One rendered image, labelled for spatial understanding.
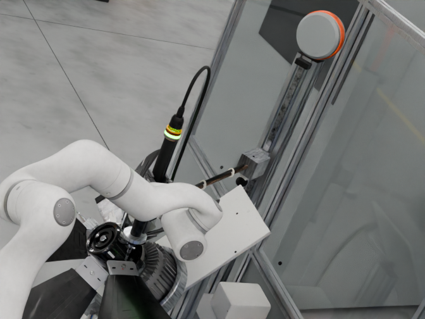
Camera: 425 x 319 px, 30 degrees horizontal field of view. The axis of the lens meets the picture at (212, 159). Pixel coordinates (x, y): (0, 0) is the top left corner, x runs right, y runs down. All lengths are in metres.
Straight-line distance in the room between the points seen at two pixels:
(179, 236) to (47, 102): 3.98
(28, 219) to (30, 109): 4.07
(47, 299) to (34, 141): 2.95
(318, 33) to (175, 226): 0.95
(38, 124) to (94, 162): 3.80
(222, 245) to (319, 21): 0.79
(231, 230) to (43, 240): 1.02
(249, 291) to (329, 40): 0.93
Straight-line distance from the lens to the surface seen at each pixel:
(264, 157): 2.74
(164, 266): 2.46
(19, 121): 5.50
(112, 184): 1.79
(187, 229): 1.95
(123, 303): 2.26
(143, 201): 1.85
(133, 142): 5.67
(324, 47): 2.63
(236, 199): 2.62
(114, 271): 2.35
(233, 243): 2.51
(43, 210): 1.62
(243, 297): 2.84
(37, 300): 2.45
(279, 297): 2.91
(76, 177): 1.74
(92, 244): 2.42
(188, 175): 3.65
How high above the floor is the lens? 2.56
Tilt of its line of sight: 26 degrees down
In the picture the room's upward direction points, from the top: 22 degrees clockwise
